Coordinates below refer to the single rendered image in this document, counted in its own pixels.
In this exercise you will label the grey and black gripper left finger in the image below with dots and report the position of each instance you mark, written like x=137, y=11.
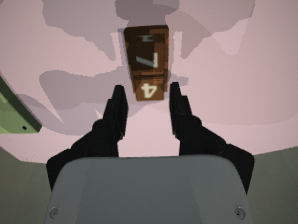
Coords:
x=96, y=143

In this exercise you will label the brown wooden number cube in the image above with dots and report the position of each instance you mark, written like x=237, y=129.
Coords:
x=146, y=53
x=149, y=87

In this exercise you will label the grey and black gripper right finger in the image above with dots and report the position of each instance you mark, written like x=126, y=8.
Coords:
x=188, y=129

